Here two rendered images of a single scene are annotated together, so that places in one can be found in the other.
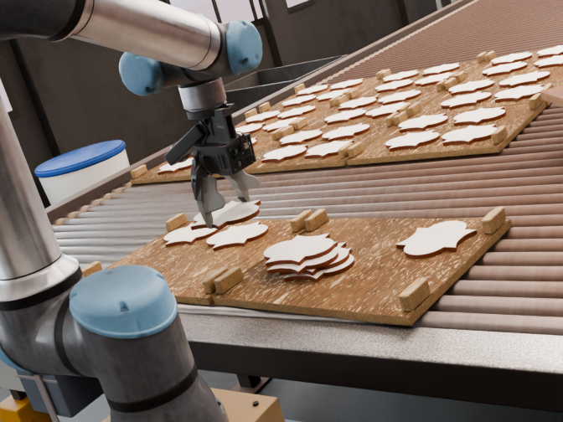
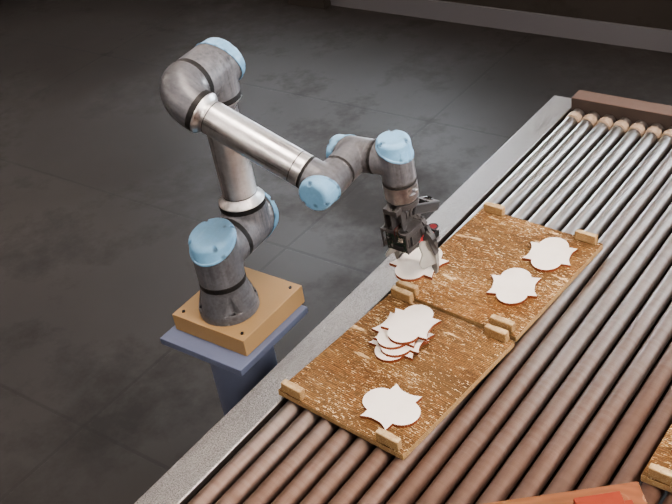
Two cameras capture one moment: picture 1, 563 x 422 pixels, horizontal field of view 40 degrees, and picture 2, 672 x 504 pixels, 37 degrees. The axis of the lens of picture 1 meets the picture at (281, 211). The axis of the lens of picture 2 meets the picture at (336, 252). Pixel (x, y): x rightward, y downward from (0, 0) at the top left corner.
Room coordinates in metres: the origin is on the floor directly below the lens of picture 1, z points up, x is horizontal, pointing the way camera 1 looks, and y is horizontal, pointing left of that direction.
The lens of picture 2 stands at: (1.22, -1.78, 2.43)
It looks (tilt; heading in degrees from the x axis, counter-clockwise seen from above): 35 degrees down; 92
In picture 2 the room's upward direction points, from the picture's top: 9 degrees counter-clockwise
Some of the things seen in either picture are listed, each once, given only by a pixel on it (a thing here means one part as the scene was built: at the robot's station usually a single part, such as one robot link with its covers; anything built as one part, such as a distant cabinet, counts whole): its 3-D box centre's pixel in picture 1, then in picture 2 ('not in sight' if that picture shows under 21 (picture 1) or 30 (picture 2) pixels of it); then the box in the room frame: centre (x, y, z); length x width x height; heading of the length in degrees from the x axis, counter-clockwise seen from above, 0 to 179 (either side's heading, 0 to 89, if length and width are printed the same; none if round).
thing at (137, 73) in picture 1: (164, 63); (351, 157); (1.24, 0.11, 1.35); 0.11 x 0.11 x 0.08; 56
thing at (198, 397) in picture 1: (161, 409); (225, 291); (0.88, 0.22, 0.97); 0.15 x 0.15 x 0.10
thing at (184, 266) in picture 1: (196, 256); (498, 268); (1.56, 0.20, 0.93); 0.41 x 0.35 x 0.02; 47
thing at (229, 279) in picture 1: (229, 280); (402, 294); (1.31, 0.13, 0.95); 0.06 x 0.02 x 0.03; 135
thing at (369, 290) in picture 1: (360, 262); (397, 367); (1.27, -0.11, 0.93); 0.41 x 0.35 x 0.02; 45
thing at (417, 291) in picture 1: (414, 294); (293, 389); (1.04, -0.15, 0.95); 0.06 x 0.02 x 0.03; 135
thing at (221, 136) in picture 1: (218, 139); (403, 220); (1.33, 0.07, 1.20); 0.09 x 0.08 x 0.12; 48
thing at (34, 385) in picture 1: (58, 380); not in sight; (1.51, 0.55, 0.77); 0.14 x 0.11 x 0.18; 50
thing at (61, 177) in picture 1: (98, 207); not in sight; (4.82, 1.11, 0.35); 0.58 x 0.57 x 0.70; 51
